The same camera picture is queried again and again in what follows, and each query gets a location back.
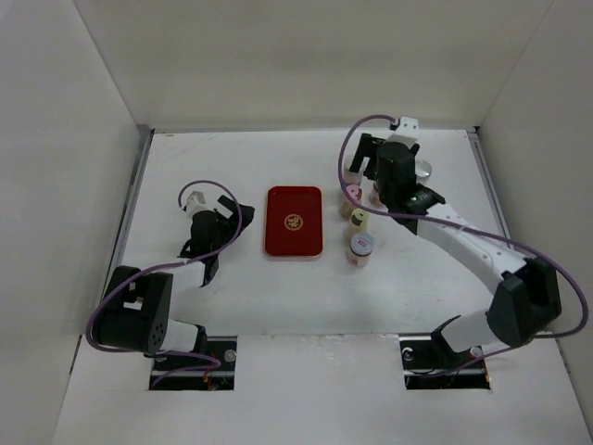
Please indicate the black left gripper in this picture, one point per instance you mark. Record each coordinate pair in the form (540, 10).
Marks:
(246, 217)

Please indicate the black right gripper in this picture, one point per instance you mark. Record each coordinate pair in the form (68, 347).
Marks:
(368, 147)

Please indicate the pink-lid spice jar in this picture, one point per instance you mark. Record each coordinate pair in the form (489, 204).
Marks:
(352, 196)

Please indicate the yellow-lid spice bottle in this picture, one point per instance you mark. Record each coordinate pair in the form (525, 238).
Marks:
(358, 222)

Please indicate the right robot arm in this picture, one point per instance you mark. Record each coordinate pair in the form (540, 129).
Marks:
(525, 291)

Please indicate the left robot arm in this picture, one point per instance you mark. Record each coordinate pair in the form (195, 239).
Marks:
(134, 314)

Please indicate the red rectangular tray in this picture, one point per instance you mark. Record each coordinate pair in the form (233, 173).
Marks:
(294, 223)

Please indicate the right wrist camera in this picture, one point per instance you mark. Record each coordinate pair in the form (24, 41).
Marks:
(406, 132)

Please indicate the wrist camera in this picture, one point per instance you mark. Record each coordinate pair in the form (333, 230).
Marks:
(195, 203)
(406, 132)

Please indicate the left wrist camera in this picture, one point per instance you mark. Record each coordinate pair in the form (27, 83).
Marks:
(195, 203)

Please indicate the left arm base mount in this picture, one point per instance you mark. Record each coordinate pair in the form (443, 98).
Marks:
(180, 373)

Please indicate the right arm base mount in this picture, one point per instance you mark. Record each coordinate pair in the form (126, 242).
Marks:
(427, 367)

